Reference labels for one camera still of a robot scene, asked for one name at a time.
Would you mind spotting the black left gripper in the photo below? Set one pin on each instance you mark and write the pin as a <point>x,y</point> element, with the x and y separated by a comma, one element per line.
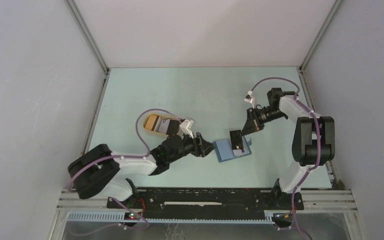
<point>205,147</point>

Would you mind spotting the beige oval card tray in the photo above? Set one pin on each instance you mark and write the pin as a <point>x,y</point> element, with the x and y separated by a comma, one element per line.
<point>162,124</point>

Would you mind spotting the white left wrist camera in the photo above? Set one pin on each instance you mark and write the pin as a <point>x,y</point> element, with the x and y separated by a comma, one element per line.
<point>186,127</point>

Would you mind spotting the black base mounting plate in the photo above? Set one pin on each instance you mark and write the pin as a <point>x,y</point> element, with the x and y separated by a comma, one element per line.
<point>174,203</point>

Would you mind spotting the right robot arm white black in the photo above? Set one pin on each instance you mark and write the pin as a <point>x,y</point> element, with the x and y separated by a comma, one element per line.
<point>313,142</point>

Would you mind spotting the black credit card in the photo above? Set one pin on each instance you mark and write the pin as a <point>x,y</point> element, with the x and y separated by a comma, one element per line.
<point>236,140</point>

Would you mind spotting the white grey credit card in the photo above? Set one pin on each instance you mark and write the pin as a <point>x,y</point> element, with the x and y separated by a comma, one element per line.
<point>242,152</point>

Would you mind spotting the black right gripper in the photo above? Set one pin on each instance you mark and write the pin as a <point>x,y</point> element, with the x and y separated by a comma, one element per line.
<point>253,124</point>

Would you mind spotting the gold credit card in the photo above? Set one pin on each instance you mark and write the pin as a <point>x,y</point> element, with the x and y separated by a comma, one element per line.
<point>152,122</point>

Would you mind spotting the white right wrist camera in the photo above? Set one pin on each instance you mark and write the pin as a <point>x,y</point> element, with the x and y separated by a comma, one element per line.
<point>249,98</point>

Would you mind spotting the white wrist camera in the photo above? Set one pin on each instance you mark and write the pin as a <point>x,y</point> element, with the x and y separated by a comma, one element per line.
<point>186,127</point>
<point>249,98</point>

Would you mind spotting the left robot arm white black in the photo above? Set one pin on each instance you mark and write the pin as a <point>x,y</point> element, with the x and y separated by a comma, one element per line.
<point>102,172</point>

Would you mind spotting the blue card holder wallet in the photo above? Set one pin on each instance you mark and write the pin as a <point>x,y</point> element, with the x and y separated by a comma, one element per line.
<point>224,150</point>

